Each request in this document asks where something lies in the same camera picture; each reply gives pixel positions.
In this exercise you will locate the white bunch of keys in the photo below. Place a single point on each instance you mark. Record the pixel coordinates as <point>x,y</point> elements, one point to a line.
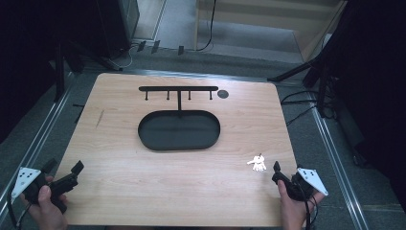
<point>258,164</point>

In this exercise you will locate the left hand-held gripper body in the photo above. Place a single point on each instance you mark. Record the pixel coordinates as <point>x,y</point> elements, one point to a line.
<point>63,183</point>

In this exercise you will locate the person's right hand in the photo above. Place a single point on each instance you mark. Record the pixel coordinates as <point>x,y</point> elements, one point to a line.
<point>292,214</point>

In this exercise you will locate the black cabinet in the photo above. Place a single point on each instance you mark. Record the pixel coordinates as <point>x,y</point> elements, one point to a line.
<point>118,25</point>

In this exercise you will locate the person's left hand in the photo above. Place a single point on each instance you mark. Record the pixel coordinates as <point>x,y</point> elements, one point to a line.
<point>48,214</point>

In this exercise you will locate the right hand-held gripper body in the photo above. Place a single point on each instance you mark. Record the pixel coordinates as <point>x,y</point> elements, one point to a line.
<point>311,179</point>

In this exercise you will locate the metal floor rail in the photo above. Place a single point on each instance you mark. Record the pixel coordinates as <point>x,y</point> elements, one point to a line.
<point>35,147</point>
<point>338,159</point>

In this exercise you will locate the light wooden platform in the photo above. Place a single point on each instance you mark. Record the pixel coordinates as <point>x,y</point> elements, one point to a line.
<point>271,16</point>

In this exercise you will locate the black key rack with tray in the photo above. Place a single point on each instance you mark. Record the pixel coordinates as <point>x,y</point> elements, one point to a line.
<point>178,131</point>

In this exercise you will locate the black round table grommet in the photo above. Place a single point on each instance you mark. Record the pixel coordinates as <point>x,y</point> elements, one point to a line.
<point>222,94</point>

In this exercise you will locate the black metal stand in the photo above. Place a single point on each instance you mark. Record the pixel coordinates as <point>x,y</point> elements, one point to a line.
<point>59,73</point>
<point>322,86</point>

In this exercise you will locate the small black floor tag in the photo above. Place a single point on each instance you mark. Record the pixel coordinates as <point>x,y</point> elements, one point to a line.
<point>181,50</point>
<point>141,46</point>

